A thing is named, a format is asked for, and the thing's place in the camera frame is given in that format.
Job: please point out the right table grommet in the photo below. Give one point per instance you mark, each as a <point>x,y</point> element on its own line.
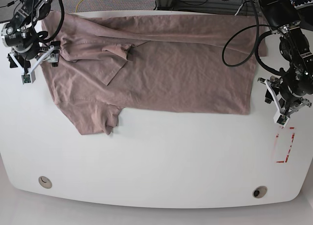
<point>259,192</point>

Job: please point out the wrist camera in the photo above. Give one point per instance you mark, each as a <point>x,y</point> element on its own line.
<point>281,119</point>
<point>28,78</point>

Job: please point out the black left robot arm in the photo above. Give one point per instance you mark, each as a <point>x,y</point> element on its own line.
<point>284,19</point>

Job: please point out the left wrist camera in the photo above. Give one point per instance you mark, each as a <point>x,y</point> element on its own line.
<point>281,119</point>

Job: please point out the dusty pink T-shirt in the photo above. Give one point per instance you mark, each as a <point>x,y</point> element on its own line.
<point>173,63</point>

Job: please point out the white power strip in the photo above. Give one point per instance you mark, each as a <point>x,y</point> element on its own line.
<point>298,4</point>

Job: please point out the table grommet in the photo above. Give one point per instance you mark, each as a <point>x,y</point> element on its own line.
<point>259,192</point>
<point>45,182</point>

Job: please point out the red tape marking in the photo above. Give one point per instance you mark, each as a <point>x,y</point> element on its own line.
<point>283,144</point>

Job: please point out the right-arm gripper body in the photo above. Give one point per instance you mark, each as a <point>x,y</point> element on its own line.
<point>29,60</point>

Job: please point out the left table grommet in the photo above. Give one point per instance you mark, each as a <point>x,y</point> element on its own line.
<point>45,182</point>

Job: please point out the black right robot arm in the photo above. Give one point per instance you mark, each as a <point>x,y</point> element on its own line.
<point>20,31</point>

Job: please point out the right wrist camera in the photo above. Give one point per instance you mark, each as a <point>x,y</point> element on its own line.
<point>28,78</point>

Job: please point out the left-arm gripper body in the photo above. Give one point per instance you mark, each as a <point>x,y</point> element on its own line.
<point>284,99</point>

